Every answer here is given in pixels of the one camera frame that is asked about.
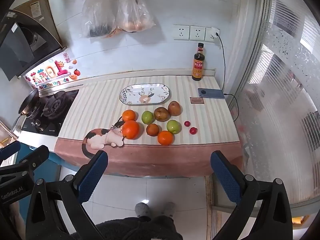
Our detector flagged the small orange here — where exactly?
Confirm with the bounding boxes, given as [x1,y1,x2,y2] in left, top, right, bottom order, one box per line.
[157,130,174,146]
[122,110,136,122]

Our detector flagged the grey slipper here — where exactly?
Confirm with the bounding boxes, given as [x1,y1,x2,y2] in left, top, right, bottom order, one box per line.
[161,202,176,217]
[135,202,152,218]

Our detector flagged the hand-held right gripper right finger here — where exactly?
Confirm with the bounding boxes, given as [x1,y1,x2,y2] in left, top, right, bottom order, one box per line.
[210,150,293,240]

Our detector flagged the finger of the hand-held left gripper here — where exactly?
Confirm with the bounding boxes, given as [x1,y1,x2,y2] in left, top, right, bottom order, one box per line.
[0,145,50,173]
[0,141,22,160]

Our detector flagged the black range hood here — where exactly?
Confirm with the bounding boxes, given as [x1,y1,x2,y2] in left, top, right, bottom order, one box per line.
[0,10,67,82]

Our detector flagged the white wall outlet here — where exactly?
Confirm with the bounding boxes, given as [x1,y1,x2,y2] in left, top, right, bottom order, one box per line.
[174,25,190,41]
[205,27,220,42]
[189,26,206,41]

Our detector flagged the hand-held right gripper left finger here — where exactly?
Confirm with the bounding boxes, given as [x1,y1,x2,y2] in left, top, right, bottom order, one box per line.
[25,149,109,240]

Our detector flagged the red brown apple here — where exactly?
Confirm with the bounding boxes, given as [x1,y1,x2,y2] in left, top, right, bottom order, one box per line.
[167,101,182,117]

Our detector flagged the plastic bag pale contents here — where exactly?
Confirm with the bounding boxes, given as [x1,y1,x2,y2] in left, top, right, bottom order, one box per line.
[115,0,156,33]

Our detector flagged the black charging cable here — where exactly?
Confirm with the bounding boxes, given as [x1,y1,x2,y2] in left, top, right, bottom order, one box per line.
[214,31,240,122]

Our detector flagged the frosted glass sliding door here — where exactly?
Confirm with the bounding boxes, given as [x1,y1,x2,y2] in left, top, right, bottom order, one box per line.
[226,0,320,218]

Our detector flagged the blue smartphone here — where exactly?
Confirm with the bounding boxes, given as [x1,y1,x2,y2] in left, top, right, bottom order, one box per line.
[198,88,225,100]

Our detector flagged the person's dark clothing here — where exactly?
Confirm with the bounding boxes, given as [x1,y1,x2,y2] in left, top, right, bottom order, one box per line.
[96,215,184,240]

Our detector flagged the colourful wall sticker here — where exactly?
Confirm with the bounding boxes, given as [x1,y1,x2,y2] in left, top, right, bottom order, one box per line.
[24,52,82,90]

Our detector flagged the large orange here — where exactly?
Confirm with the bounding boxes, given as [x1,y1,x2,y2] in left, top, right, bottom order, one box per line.
[122,120,140,140]

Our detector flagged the small bag brown contents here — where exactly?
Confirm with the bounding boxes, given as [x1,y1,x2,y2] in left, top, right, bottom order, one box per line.
[104,26,125,38]

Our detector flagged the dark sauce bottle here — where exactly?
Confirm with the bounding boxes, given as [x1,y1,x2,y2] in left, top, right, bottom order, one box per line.
[192,42,206,81]

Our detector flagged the plastic bag dark contents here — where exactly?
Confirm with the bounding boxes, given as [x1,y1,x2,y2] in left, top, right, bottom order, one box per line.
[81,0,118,38]

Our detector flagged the small dark red apple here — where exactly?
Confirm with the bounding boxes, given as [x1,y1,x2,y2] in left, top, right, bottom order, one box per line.
[146,123,160,137]

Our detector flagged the black frying pan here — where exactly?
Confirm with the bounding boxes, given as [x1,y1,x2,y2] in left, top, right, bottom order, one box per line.
[10,87,40,130]

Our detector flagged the black gas stove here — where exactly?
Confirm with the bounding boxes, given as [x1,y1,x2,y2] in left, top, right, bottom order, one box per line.
[20,89,80,137]

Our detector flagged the deer print oval plate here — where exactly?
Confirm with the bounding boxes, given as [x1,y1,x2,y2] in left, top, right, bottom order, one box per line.
[119,83,171,105]

